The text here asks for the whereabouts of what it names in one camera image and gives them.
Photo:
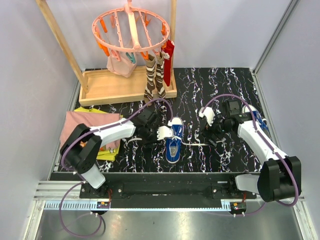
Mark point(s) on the pink folded t-shirt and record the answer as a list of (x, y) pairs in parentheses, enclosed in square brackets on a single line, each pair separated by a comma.
[(89, 117)]

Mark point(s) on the pink round clip hanger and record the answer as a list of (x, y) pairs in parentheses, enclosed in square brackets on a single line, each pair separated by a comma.
[(128, 31)]

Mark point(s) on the red hanging sock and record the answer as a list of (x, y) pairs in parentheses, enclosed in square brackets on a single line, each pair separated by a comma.
[(168, 51)]

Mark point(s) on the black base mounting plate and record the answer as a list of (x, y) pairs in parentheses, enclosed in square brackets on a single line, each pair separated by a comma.
[(181, 187)]

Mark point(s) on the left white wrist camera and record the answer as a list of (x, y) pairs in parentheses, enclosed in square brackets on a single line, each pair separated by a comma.
[(165, 131)]

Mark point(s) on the yellow folded t-shirt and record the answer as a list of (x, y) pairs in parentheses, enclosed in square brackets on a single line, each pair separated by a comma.
[(106, 153)]

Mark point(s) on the blue sneaker with white laces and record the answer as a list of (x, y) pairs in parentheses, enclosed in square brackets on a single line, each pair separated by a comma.
[(172, 145)]

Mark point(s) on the brown striped sock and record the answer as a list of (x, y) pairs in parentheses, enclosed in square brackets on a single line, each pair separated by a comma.
[(159, 75), (150, 64)]

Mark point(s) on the wooden drying rack stand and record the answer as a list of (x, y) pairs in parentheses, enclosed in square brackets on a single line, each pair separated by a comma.
[(101, 87)]

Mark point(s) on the right brown striped sock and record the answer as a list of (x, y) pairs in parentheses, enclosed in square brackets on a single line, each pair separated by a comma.
[(159, 75)]

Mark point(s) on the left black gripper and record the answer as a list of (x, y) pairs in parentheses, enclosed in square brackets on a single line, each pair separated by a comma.
[(149, 143)]

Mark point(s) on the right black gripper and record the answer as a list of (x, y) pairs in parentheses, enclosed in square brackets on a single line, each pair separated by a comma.
[(207, 132)]

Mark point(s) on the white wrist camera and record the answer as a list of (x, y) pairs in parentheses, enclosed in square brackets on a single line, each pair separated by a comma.
[(208, 114), (165, 131)]

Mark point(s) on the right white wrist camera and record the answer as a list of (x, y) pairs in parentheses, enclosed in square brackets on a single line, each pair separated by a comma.
[(208, 114)]

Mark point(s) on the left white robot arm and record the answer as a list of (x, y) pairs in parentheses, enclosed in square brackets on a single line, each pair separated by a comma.
[(81, 148)]

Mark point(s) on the aluminium slotted rail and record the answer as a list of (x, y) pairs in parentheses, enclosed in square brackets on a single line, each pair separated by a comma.
[(138, 206)]

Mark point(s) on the left brown striped sock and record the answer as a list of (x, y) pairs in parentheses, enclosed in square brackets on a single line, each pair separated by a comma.
[(150, 64)]

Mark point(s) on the pink mesh laundry bag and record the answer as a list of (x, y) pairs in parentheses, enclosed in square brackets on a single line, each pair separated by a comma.
[(121, 63)]

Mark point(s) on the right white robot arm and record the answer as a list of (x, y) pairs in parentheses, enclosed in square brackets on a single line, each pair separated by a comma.
[(280, 175)]

